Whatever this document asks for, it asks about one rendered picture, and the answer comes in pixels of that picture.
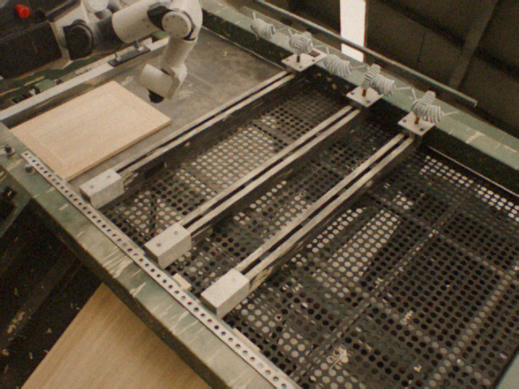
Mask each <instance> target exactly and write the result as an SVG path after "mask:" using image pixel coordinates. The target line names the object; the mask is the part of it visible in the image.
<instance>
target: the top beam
mask: <svg viewBox="0 0 519 389"><path fill-rule="evenodd" d="M201 2H202V8H201V10H202V14H203V20H202V23H201V26H203V27H205V28H207V29H208V30H210V31H212V32H215V33H216V34H218V35H220V36H222V37H224V38H225V39H228V40H230V41H232V42H234V43H236V44H237V45H240V46H242V47H243V48H245V49H248V50H250V51H251V52H252V53H255V54H257V55H259V56H262V57H264V58H266V59H268V60H269V61H271V62H274V63H276V64H277V65H278V66H281V67H283V68H285V65H284V64H282V63H281V62H282V61H284V60H286V59H287V58H289V57H291V56H293V55H294V53H293V50H294V49H292V48H291V47H290V46H289V40H290V37H288V36H286V35H284V34H282V33H280V32H276V34H275V36H274V37H273V38H272V39H271V40H270V39H264V38H263V37H259V36H257V35H256V34H255V33H254V32H253V31H252V30H251V22H252V21H253V19H251V18H249V17H247V16H245V15H243V14H241V13H239V12H236V11H233V10H231V9H229V8H228V7H226V6H222V5H221V4H219V3H217V2H214V1H213V0H201ZM325 59H326V58H324V59H323V60H321V61H319V62H317V63H316V64H314V65H312V66H310V67H308V68H307V81H308V82H310V83H313V84H314V85H316V86H318V87H320V88H322V89H324V90H325V91H327V92H330V93H332V94H333V95H335V96H337V97H339V98H341V99H342V100H345V101H347V102H349V103H350V101H351V99H350V98H349V97H347V96H346V95H347V94H348V93H350V92H352V91H353V90H354V89H355V88H357V87H359V86H360V83H361V80H362V78H363V76H364V75H365V74H364V73H362V72H361V71H358V70H356V69H355V70H353V71H352V74H351V75H349V76H348V77H341V76H338V75H335V74H333V73H332V72H331V71H329V70H328V69H327V68H326V66H325V65H324V61H325ZM413 102H414V98H412V97H410V96H407V95H406V94H404V93H401V92H399V91H395V94H394V95H393V96H390V97H387V96H383V97H381V98H380V99H378V100H376V101H375V102H374V103H372V106H371V112H370V114H371V115H373V116H375V117H376V118H377V119H379V120H380V121H382V122H385V123H387V124H389V125H390V126H392V127H394V128H396V129H398V130H400V131H402V130H403V127H402V126H400V125H398V122H400V121H401V120H402V119H403V118H405V117H406V116H407V115H409V114H410V113H412V112H413V111H412V110H411V108H410V107H411V105H412V104H413ZM422 143H425V144H426V145H427V146H429V147H432V148H433V149H435V150H436V151H438V152H441V153H443V154H445V155H446V156H448V157H450V158H452V159H454V160H455V161H457V162H459V163H460V164H462V165H464V166H466V167H468V168H470V169H472V170H473V171H475V172H476V173H479V174H481V175H483V176H484V177H487V178H488V179H490V180H492V181H493V182H495V183H497V184H499V185H501V186H502V187H504V188H506V189H507V190H510V191H512V192H513V193H514V194H516V195H519V152H517V151H515V150H513V149H511V148H510V147H506V146H504V145H503V144H502V143H499V142H497V141H495V140H494V139H491V138H489V137H487V136H486V135H484V134H482V133H480V132H478V131H476V130H474V129H471V128H469V127H468V126H466V125H464V124H462V123H460V122H458V121H456V120H454V119H452V118H450V117H448V116H445V115H444V117H443V118H442V120H441V122H437V123H436V124H435V125H434V126H432V127H431V128H430V129H429V130H427V131H426V132H425V133H424V134H423V137H422Z"/></svg>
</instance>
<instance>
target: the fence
mask: <svg viewBox="0 0 519 389"><path fill-rule="evenodd" d="M166 38H168V37H166ZM166 38H165V39H166ZM163 40H164V39H163ZM163 40H160V41H158V42H155V43H153V44H151V45H148V46H146V47H148V48H149V49H150V50H151V51H150V52H149V53H146V54H144V55H141V56H139V57H137V58H134V59H132V60H130V61H128V62H125V63H123V64H121V65H119V66H116V67H112V66H111V65H110V64H108V63H107V64H105V65H103V66H100V67H97V68H96V69H94V70H91V71H89V72H86V73H84V74H82V75H81V76H79V77H77V78H74V79H72V80H69V81H67V82H65V83H63V84H61V85H58V86H57V87H55V88H51V89H50V90H47V91H45V92H42V93H40V94H38V95H36V96H34V97H31V98H29V99H27V100H24V101H22V102H19V103H18V104H16V105H13V106H11V107H9V108H7V109H4V110H2V111H0V122H2V123H3V124H4V125H5V126H10V125H11V124H13V123H15V122H18V121H20V120H22V119H24V118H27V117H29V116H30V115H33V114H34V113H37V112H39V111H41V110H43V109H46V108H49V107H50V106H52V105H54V104H57V103H58V102H60V101H62V100H65V99H66V98H67V97H69V96H73V95H74V94H76V93H78V92H82V91H83V90H85V89H87V88H90V87H91V86H93V85H96V84H98V83H100V82H102V81H105V80H107V79H109V78H112V77H114V76H115V75H118V74H121V73H122V72H124V71H128V70H130V69H131V68H133V67H135V66H138V65H139V64H140V63H142V62H146V61H147V60H149V59H151V58H154V57H156V56H158V55H161V54H162V53H163V51H164V49H165V47H166V45H167V42H166V43H165V42H163Z"/></svg>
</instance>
